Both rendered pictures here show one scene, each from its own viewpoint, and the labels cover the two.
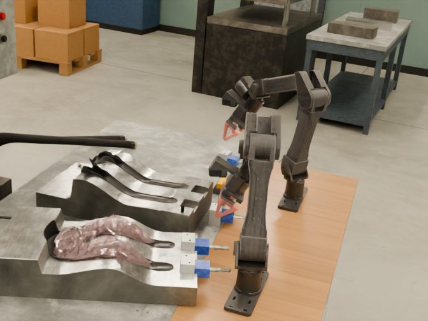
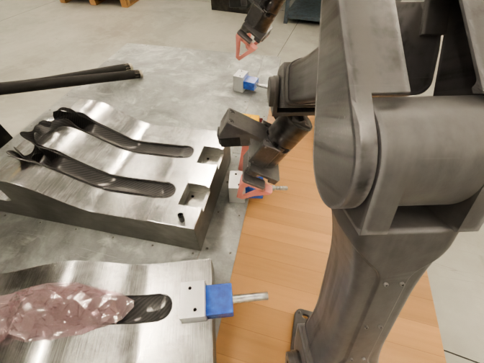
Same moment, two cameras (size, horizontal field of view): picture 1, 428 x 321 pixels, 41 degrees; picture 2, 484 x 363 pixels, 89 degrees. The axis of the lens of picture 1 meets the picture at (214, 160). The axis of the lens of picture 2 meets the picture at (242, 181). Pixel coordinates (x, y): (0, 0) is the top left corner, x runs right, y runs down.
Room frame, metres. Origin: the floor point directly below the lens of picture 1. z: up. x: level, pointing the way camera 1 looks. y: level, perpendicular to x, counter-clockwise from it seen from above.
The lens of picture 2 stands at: (1.26, -0.02, 1.27)
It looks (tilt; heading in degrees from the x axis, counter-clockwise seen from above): 51 degrees down; 358
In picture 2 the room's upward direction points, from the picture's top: straight up
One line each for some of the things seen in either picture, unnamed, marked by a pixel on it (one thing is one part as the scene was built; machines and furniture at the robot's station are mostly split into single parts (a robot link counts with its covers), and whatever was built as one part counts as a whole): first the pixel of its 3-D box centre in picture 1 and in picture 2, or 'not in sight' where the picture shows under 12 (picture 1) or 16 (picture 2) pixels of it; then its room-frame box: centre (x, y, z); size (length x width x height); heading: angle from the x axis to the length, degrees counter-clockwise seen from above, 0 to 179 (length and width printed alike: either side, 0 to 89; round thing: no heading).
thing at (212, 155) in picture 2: (199, 194); (211, 161); (1.65, 0.04, 0.87); 0.05 x 0.05 x 0.04; 76
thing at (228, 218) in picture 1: (230, 216); (258, 187); (1.61, -0.07, 0.83); 0.13 x 0.05 x 0.05; 86
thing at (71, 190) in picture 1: (127, 188); (106, 163); (1.66, 0.27, 0.87); 0.50 x 0.26 x 0.14; 76
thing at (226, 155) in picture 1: (235, 161); (253, 83); (2.05, -0.09, 0.83); 0.13 x 0.05 x 0.05; 65
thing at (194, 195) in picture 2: (188, 209); (195, 200); (1.54, 0.06, 0.87); 0.05 x 0.05 x 0.04; 76
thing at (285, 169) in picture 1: (294, 171); not in sight; (1.84, -0.28, 0.90); 0.09 x 0.06 x 0.06; 128
